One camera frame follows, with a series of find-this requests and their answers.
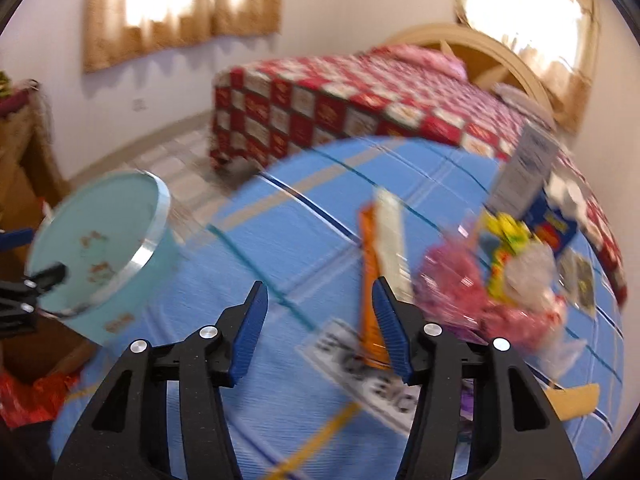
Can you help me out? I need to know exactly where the blue milk carton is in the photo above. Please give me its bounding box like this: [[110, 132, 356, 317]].
[[520, 175, 593, 261]]

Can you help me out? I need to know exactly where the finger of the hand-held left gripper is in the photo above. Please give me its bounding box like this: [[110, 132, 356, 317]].
[[0, 228, 35, 252], [25, 264, 68, 293]]

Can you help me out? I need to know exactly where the light blue trash bin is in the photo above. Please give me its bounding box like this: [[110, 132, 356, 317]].
[[25, 170, 183, 346]]

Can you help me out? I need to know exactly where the yellow plastic packet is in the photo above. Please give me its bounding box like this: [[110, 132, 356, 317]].
[[544, 382, 601, 422]]

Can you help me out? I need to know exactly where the narrow beige patterned curtain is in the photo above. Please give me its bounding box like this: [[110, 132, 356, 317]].
[[452, 0, 601, 133]]

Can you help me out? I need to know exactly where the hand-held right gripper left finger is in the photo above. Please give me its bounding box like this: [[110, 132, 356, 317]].
[[52, 280, 269, 480]]

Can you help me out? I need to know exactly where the cream wooden headboard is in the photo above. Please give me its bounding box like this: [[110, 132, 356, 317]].
[[385, 22, 556, 131]]

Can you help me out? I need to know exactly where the maroon cloth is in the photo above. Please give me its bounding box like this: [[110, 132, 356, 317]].
[[0, 87, 37, 112]]

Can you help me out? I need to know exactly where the cardboard box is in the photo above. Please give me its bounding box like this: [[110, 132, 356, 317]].
[[0, 332, 98, 386]]

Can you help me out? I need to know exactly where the bed with red quilt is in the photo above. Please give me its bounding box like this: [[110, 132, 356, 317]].
[[209, 44, 628, 306]]

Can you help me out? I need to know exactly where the pink plastic bag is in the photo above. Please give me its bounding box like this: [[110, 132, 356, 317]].
[[419, 244, 566, 347]]

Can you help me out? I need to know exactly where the large red plastic bag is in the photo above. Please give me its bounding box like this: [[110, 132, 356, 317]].
[[0, 370, 81, 429]]

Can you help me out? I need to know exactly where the wooden cabinet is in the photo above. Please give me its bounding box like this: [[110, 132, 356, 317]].
[[0, 80, 69, 257]]

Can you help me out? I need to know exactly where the striped pillow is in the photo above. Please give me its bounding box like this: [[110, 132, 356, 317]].
[[492, 82, 556, 131]]

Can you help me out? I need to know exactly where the purple wrapper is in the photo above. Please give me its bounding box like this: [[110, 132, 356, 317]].
[[460, 379, 477, 423]]

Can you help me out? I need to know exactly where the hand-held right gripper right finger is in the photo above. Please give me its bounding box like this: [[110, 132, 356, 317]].
[[371, 276, 583, 480]]

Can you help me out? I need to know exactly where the white wrapper with black print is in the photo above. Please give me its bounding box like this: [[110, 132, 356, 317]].
[[299, 319, 422, 437]]

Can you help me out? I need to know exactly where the orange snack wrapper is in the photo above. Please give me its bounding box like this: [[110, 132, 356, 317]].
[[359, 187, 413, 372]]

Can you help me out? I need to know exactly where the white milk carton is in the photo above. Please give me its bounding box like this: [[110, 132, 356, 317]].
[[487, 121, 561, 221]]

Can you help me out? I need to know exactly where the pink floral pillow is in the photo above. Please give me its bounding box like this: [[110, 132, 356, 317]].
[[370, 44, 468, 81]]

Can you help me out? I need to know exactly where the wide beige patterned curtain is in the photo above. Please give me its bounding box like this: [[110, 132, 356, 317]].
[[82, 0, 285, 73]]

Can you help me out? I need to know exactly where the clear sachet with dark contents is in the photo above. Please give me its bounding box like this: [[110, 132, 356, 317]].
[[557, 249, 582, 303], [575, 255, 599, 317]]

